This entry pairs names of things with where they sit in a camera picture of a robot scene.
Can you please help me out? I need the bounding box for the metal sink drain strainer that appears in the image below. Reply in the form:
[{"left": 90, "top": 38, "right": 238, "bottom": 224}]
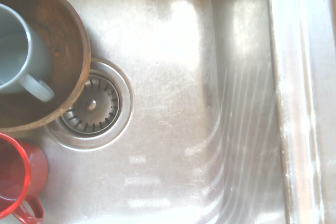
[{"left": 44, "top": 57, "right": 135, "bottom": 152}]

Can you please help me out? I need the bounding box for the brown wooden bowl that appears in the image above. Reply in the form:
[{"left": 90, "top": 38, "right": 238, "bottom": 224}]
[{"left": 0, "top": 0, "right": 92, "bottom": 134}]

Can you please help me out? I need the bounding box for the stainless steel double sink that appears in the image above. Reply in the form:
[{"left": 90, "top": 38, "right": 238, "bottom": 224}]
[{"left": 0, "top": 0, "right": 336, "bottom": 224}]

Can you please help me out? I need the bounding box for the red cup with handle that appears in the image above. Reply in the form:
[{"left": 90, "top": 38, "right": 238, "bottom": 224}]
[{"left": 0, "top": 132, "right": 49, "bottom": 224}]

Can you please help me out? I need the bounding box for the grey ceramic mug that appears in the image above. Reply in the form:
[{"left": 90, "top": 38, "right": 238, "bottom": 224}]
[{"left": 0, "top": 3, "right": 55, "bottom": 103}]

